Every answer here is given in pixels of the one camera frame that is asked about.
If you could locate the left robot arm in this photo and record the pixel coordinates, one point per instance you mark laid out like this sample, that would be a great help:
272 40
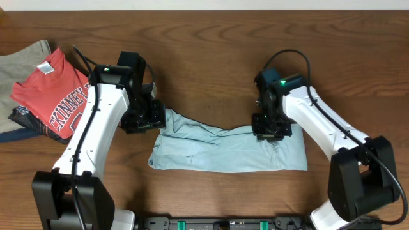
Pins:
72 195

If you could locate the tan folded garment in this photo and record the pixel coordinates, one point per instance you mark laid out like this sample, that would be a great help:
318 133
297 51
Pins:
17 67

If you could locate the red folded t-shirt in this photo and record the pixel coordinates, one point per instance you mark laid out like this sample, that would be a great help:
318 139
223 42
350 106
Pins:
56 93

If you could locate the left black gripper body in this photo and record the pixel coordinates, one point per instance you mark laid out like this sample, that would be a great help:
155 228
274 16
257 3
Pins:
146 114

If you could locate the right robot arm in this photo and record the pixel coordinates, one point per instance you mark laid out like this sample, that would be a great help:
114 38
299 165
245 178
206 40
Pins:
363 176

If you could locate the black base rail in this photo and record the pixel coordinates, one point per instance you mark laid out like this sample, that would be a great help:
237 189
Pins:
220 224

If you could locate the light blue t-shirt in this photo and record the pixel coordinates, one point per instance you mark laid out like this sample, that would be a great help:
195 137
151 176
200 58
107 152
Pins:
190 145

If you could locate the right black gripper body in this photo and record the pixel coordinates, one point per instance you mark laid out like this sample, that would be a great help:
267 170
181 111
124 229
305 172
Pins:
271 126

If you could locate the black patterned folded garment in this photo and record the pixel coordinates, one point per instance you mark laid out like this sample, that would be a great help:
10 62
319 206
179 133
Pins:
25 118

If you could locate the navy blue folded garment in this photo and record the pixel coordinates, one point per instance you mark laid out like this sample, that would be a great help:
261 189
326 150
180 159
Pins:
17 135

